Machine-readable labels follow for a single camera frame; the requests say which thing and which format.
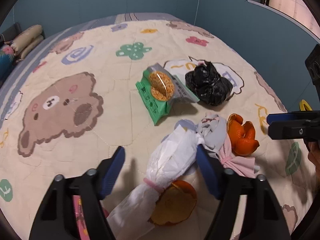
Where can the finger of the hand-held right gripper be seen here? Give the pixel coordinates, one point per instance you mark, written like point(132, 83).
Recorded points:
point(285, 130)
point(280, 117)

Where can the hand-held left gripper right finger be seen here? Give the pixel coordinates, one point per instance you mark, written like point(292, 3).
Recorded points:
point(207, 170)

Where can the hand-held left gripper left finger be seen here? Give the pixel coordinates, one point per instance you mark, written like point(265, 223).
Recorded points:
point(113, 172)

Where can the white plastic bag bundle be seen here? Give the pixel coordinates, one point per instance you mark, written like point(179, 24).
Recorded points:
point(172, 155)

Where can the orange peel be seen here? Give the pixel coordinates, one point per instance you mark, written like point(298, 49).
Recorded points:
point(175, 202)
point(240, 135)

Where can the pink snack packet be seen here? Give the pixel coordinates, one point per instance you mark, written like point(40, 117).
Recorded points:
point(81, 220)

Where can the green snack packet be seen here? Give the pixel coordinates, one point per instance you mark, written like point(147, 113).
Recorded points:
point(152, 105)

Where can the black plastic bag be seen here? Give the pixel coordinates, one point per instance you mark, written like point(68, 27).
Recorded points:
point(207, 85)

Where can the person's right hand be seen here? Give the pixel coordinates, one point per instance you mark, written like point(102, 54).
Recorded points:
point(314, 157)

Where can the cream bear print blanket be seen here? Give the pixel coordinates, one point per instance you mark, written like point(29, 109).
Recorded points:
point(100, 55)

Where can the blue floral folded quilt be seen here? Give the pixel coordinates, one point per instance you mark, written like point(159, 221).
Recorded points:
point(6, 60)

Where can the beige bear folded quilt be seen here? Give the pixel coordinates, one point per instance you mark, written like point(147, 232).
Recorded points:
point(27, 37)

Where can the grey padded headboard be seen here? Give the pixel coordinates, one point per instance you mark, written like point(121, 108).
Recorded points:
point(16, 27)

